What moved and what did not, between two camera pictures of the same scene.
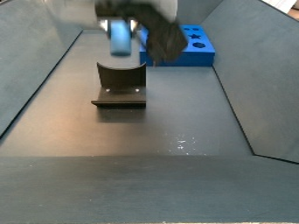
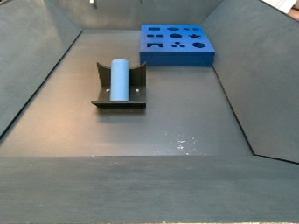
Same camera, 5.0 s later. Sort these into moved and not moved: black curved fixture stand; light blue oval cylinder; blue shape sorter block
Moved: light blue oval cylinder
Not moved: black curved fixture stand; blue shape sorter block
